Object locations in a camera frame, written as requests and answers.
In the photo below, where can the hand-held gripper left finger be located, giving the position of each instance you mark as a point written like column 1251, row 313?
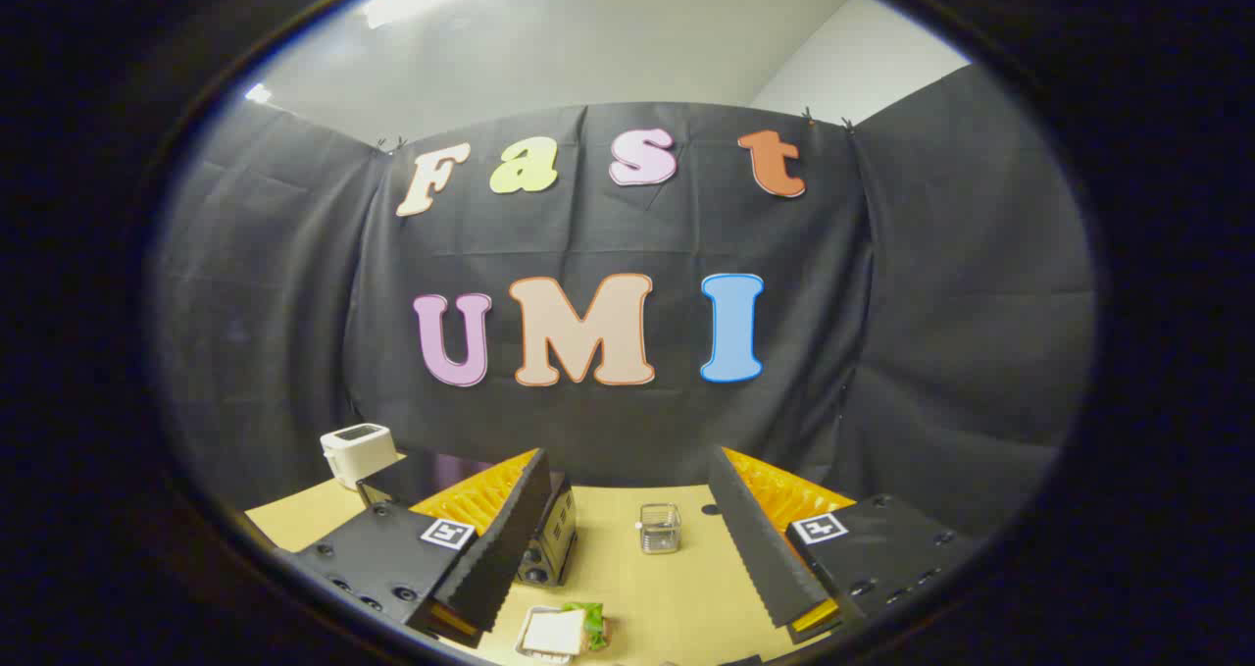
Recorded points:
column 510, row 538

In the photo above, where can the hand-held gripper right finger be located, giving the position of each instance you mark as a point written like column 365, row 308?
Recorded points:
column 750, row 538

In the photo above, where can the black toaster oven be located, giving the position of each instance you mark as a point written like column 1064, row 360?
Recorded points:
column 555, row 540

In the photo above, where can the white bread lettuce sandwich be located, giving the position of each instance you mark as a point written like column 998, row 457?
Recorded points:
column 555, row 631

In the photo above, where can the white pop-up toaster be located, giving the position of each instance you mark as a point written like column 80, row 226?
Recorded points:
column 355, row 450

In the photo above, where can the clear square glass container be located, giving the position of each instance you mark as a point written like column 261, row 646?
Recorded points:
column 660, row 531

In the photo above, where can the white plastic tray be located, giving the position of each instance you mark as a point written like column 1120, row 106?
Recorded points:
column 525, row 646

